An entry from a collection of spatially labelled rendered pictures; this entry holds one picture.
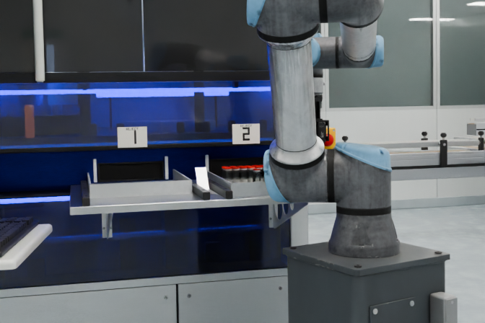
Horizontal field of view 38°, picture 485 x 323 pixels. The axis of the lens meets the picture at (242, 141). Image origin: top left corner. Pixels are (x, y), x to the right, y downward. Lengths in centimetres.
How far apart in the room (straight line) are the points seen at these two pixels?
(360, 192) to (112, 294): 93
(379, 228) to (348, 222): 6
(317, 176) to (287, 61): 27
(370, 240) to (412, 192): 606
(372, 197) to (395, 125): 592
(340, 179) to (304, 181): 7
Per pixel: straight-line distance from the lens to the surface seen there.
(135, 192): 183
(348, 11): 128
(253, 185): 176
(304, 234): 222
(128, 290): 215
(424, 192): 760
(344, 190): 149
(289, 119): 141
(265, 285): 222
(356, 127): 723
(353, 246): 149
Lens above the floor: 111
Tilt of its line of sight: 3 degrees down
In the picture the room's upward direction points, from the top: 1 degrees counter-clockwise
